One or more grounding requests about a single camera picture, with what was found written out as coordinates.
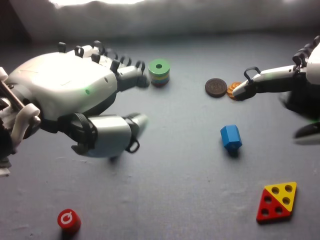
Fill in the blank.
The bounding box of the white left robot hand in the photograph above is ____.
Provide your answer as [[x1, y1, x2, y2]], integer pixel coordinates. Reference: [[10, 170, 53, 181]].
[[6, 40, 151, 160]]

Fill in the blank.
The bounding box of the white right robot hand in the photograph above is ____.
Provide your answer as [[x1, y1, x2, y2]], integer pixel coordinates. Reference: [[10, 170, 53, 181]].
[[232, 34, 320, 145]]

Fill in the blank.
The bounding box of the blue hexagonal block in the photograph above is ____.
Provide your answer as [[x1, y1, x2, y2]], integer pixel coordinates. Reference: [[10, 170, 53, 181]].
[[220, 124, 243, 154]]

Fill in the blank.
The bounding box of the yellow triangle block with holes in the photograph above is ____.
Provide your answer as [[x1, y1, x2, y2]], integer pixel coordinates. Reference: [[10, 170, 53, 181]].
[[264, 181, 298, 212]]

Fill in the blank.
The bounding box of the red triangle block with holes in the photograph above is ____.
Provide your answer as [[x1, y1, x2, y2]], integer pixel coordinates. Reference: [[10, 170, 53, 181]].
[[256, 188, 292, 224]]

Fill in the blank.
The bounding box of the small red cylinder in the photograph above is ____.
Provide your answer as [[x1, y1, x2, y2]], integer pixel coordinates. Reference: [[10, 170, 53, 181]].
[[57, 208, 82, 233]]

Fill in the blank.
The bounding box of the orange swirl cookie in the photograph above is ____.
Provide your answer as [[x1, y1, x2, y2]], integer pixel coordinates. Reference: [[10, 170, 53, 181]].
[[226, 81, 245, 102]]

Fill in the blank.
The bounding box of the brown round cookie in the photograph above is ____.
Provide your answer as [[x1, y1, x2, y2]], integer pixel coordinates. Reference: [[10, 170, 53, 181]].
[[204, 78, 228, 98]]

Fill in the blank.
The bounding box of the stacked coloured rings toy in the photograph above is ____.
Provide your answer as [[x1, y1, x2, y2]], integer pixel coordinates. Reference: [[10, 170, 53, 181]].
[[148, 58, 172, 88]]

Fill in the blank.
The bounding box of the white backdrop sheet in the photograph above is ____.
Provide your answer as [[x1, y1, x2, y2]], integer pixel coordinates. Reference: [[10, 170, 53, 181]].
[[24, 0, 320, 41]]

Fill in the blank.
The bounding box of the grey table cloth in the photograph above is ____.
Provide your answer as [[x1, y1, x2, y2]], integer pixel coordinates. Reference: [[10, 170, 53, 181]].
[[0, 32, 320, 240]]

